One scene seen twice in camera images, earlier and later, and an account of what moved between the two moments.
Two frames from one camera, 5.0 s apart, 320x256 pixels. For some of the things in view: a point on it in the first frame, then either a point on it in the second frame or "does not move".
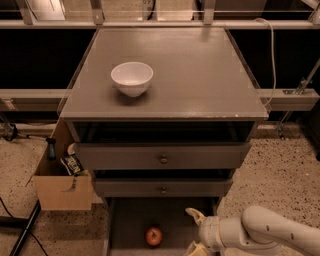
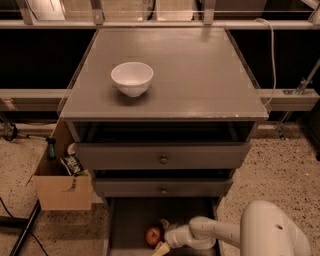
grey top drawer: (164, 155) does not move
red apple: (154, 236) does not move
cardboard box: (55, 189) does not move
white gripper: (209, 230) → (172, 235)
